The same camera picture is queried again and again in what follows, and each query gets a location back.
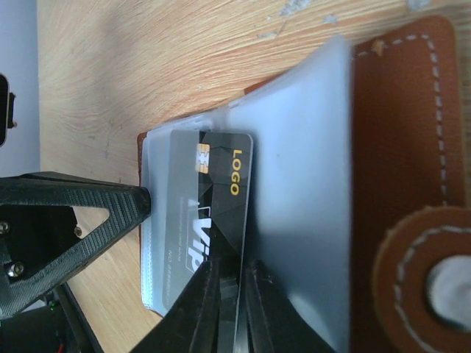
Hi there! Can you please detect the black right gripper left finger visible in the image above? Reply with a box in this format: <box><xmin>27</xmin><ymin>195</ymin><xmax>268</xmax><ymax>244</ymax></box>
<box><xmin>146</xmin><ymin>259</ymin><xmax>223</xmax><ymax>352</ymax></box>

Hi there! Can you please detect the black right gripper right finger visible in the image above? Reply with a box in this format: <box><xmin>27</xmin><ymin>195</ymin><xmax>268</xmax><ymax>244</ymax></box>
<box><xmin>244</xmin><ymin>260</ymin><xmax>334</xmax><ymax>353</ymax></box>

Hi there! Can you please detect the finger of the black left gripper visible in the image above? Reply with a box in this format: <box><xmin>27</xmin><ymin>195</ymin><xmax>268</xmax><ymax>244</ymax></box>
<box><xmin>1</xmin><ymin>172</ymin><xmax>151</xmax><ymax>318</ymax></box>

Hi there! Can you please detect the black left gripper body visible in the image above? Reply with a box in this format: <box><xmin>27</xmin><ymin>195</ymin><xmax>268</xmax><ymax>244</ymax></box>
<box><xmin>1</xmin><ymin>206</ymin><xmax>82</xmax><ymax>352</ymax></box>

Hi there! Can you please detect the brown leather card holder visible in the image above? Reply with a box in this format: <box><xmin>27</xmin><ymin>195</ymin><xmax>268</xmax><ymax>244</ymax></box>
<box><xmin>138</xmin><ymin>15</ymin><xmax>470</xmax><ymax>352</ymax></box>

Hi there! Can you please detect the black enclosure frame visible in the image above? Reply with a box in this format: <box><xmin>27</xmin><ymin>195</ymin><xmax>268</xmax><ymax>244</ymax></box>
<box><xmin>54</xmin><ymin>283</ymin><xmax>104</xmax><ymax>353</ymax></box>

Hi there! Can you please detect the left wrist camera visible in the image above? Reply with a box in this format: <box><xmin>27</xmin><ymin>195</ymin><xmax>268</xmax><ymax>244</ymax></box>
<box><xmin>0</xmin><ymin>74</ymin><xmax>18</xmax><ymax>146</ymax></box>

